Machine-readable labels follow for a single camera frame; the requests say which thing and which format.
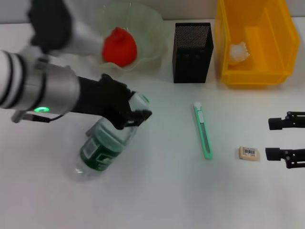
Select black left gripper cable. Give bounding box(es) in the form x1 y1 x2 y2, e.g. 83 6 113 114
22 113 65 124

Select white paper ball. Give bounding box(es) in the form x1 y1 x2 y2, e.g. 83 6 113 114
228 42 251 65

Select translucent wavy fruit plate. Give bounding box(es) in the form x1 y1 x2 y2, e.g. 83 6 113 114
91 2 169 72

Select red-orange toy orange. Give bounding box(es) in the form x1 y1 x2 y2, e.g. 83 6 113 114
102 27 138 67

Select black mesh pen holder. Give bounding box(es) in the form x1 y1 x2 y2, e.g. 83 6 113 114
173 22 214 84

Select green utility knife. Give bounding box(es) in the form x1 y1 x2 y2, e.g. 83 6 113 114
191 102 214 160

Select beige eraser with barcode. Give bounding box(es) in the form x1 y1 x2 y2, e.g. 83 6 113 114
238 146 261 161

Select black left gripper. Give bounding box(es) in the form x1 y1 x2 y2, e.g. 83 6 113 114
71 73 153 131

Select yellow plastic bin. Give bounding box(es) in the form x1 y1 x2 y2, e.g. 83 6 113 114
214 0 300 89

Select clear green-label water bottle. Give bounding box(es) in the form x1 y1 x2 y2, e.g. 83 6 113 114
74 92 152 182

